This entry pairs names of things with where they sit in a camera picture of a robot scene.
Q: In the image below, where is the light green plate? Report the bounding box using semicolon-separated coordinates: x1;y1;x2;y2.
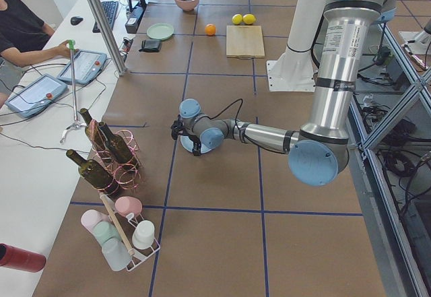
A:
146;23;174;40

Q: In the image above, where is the white wire cup rack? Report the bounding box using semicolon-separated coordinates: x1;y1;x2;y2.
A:
100;195;160;272

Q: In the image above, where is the copper wire bottle rack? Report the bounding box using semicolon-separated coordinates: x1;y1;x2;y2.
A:
86;119;141;191

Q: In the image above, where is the orange fruit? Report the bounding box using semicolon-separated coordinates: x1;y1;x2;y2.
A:
205;24;216;36

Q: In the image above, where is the light pink cup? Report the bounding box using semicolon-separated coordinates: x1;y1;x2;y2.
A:
81;209;110;234

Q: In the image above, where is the white pedestal column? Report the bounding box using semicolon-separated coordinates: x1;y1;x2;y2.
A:
267;0;326;92

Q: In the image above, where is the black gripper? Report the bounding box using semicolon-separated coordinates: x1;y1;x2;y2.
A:
180;127;202;156

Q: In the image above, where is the dark grey folded cloth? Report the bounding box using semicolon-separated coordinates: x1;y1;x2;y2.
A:
139;39;162;53

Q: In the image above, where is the aluminium frame post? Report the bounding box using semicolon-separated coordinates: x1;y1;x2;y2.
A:
87;0;127;76

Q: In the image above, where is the red bottle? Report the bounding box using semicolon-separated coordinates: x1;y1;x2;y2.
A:
1;243;46;273

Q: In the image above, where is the yellow lemon near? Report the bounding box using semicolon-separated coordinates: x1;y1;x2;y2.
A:
242;13;256;25

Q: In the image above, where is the person in black shirt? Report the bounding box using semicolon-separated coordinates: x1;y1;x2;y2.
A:
1;0;70;104

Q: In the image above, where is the blue teach pendant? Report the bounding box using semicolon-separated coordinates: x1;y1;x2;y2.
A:
5;74;67;118
73;50;107;85

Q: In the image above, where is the wooden cutting board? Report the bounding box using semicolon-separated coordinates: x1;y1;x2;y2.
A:
226;25;265;58

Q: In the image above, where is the pale blue cup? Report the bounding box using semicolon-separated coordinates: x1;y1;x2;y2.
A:
102;238;132;271

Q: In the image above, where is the light blue plate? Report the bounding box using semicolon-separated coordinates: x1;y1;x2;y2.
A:
180;135;223;154

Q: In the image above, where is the dark wine bottle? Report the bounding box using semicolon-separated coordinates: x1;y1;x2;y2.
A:
66;149;123;199
79;108;106;152
98;121;139;170

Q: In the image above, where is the pink bowl with ice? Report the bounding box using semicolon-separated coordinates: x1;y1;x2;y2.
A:
174;0;199;11

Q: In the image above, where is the black computer mouse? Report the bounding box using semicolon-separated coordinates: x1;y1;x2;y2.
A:
70;16;84;26

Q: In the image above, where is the yellow lemon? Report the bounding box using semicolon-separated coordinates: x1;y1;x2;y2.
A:
232;13;243;26
242;13;256;25

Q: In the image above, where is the near blue teach pendant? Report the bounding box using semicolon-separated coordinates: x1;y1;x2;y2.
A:
5;74;67;118

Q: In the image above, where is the black keyboard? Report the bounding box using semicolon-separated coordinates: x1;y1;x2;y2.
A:
101;1;119;30

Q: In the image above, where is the far blue teach pendant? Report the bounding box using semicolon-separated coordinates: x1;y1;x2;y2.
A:
73;50;107;85

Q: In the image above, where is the yellow lemon far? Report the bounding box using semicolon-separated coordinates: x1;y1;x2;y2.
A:
232;13;243;26

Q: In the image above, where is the white cup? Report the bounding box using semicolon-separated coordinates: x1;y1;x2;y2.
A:
132;220;155;250

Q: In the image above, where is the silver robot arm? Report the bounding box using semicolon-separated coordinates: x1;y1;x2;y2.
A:
171;0;395;186

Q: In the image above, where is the pale green cup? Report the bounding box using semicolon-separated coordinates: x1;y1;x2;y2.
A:
92;221;121;246

